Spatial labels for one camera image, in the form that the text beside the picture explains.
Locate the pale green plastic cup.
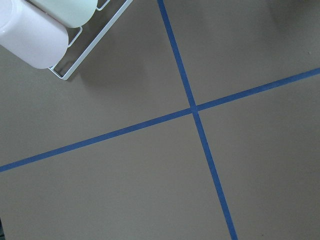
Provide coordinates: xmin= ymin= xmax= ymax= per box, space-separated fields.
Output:
xmin=31 ymin=0 xmax=98 ymax=28

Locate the pink plastic cup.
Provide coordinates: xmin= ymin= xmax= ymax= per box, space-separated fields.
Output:
xmin=0 ymin=0 xmax=69 ymax=69

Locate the white wire rack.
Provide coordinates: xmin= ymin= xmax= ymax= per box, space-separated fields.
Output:
xmin=49 ymin=0 xmax=132 ymax=81

